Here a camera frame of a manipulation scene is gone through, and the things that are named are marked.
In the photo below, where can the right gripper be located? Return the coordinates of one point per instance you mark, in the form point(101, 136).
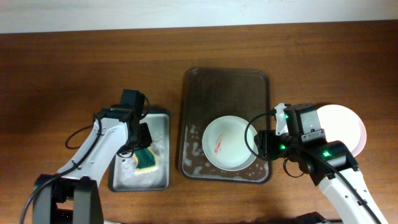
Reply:
point(263, 145)

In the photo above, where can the small grey metal tray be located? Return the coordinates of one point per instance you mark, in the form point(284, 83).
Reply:
point(124, 176)

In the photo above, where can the green yellow sponge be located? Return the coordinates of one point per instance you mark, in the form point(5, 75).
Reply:
point(146, 160)

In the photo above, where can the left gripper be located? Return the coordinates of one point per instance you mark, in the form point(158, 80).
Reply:
point(144, 137)

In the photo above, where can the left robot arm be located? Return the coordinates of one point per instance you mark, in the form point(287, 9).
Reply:
point(71, 195)

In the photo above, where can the large brown serving tray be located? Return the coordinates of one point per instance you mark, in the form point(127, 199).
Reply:
point(210, 93)

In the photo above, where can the pale green plate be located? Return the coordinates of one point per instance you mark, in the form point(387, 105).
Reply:
point(228, 143)

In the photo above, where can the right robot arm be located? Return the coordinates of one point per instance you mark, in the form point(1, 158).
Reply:
point(299, 138)

